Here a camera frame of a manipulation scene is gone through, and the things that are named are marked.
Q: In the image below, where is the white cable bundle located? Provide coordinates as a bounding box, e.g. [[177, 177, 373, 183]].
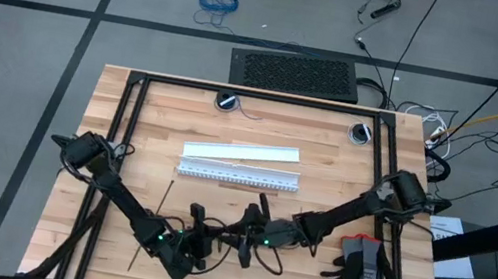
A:
[[396, 100, 458, 159]]

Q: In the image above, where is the black cable with plug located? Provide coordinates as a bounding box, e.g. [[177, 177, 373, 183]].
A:
[[344, 35, 401, 109]]

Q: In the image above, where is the yellow floor cable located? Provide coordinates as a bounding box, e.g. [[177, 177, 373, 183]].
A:
[[430, 97, 498, 152]]

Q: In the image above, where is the thin long black cable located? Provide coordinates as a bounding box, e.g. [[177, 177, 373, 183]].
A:
[[384, 0, 444, 115]]

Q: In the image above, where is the round black table grommet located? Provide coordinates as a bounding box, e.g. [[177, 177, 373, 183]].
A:
[[346, 120, 375, 149], [211, 87, 242, 116]]

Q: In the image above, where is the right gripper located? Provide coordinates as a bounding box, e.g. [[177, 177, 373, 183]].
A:
[[225, 188, 309, 278]]

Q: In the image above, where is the white duct cover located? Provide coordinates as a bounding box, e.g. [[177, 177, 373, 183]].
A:
[[181, 129, 303, 176]]

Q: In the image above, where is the dark desk crossbar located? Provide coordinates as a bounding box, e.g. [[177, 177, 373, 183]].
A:
[[428, 201, 498, 273]]

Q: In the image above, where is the black zip tie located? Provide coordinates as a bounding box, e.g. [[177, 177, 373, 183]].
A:
[[127, 175, 175, 277]]

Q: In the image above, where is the black power strip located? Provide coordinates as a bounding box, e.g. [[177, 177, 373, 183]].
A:
[[369, 0, 403, 24]]

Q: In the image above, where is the white slotted cable duct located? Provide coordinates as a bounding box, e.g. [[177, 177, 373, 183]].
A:
[[175, 152, 302, 195]]

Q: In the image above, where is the black aluminium table frame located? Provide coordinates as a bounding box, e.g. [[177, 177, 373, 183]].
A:
[[25, 56, 478, 279]]

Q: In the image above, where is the white paper sheet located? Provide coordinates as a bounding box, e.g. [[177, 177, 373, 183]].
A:
[[419, 212, 485, 279]]

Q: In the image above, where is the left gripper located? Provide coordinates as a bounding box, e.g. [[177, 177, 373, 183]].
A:
[[166, 201, 243, 277]]

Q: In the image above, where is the black looped camera cable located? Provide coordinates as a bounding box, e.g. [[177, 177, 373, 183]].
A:
[[250, 244, 288, 278]]

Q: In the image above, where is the blue coiled floor cable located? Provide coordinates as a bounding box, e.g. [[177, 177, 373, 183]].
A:
[[180, 0, 334, 60]]

